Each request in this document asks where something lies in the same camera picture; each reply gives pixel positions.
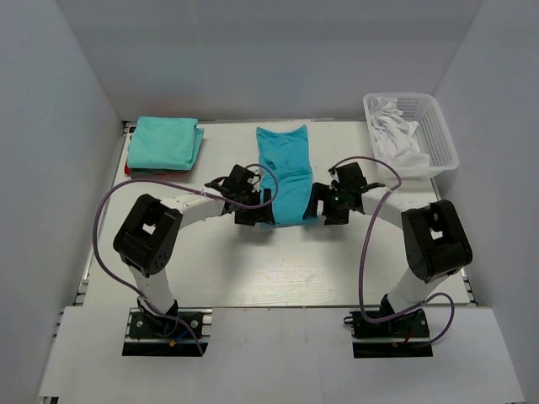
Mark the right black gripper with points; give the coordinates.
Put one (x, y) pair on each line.
(318, 193)

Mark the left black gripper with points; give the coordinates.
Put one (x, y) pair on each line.
(248, 219)

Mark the blue t-shirt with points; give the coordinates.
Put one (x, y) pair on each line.
(287, 155)

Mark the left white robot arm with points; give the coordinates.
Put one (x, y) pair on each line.
(146, 239)

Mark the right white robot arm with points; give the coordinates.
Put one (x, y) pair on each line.
(436, 245)

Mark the crumpled white t-shirt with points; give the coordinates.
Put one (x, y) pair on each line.
(394, 136)

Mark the white plastic laundry basket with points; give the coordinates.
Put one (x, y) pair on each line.
(433, 135)

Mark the folded mint green t-shirt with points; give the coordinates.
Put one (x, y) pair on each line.
(161, 143)

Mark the folded red t-shirt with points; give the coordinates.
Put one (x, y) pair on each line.
(149, 171)

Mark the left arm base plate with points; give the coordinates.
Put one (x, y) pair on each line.
(143, 338)

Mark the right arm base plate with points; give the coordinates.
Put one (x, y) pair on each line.
(405, 337)

